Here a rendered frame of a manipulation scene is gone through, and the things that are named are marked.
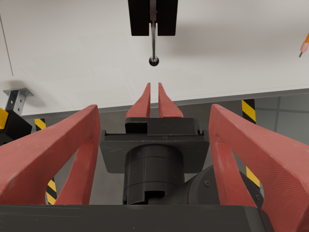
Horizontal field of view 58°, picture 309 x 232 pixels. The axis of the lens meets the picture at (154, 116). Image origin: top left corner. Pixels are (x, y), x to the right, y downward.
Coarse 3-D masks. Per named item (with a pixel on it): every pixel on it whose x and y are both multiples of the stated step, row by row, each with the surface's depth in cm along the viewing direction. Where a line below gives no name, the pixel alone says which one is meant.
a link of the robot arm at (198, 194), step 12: (192, 180) 17; (204, 180) 16; (180, 192) 17; (192, 192) 16; (204, 192) 16; (216, 192) 16; (252, 192) 17; (156, 204) 20; (168, 204) 17; (180, 204) 16; (192, 204) 15; (204, 204) 15; (216, 204) 16
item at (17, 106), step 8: (24, 88) 49; (8, 96) 49; (16, 96) 51; (24, 96) 51; (8, 104) 49; (16, 104) 48; (8, 112) 45; (16, 112) 48; (8, 120) 44; (16, 120) 46; (24, 120) 48; (8, 128) 44; (16, 128) 46; (24, 128) 48; (0, 136) 44; (8, 136) 44; (16, 136) 46; (0, 144) 47
